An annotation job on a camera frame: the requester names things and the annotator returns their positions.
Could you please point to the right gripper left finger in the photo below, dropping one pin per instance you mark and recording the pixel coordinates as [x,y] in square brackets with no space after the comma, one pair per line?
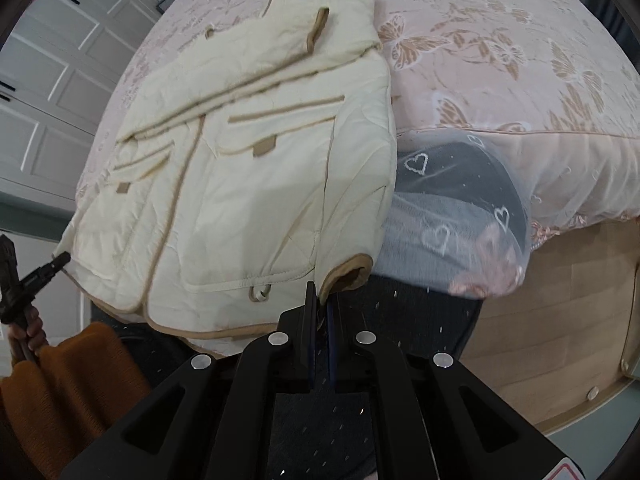
[211,419]

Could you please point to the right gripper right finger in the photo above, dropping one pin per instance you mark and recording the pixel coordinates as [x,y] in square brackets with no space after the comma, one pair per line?
[431,418]

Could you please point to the cream quilted jacket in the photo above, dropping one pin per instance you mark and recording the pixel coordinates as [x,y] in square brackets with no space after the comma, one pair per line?
[257,166]

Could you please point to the left hand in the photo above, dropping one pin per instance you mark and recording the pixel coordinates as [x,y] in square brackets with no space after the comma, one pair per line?
[33,337]

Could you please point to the orange knit sleeve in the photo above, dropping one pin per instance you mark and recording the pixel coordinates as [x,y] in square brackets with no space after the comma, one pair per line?
[52,410]

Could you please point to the sheer heart-print bed skirt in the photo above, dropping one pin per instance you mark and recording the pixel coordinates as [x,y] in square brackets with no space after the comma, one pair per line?
[469,207]

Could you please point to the white wardrobe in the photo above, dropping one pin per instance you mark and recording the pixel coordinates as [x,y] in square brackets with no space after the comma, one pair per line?
[59,67]

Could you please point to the pink floral bedspread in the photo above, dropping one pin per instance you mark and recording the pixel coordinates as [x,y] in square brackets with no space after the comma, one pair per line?
[542,79]

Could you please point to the blue-grey curtain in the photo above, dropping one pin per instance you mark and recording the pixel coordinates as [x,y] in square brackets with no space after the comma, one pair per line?
[600,5]

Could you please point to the wooden bed frame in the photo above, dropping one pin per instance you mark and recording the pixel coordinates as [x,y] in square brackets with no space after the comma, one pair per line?
[552,349]

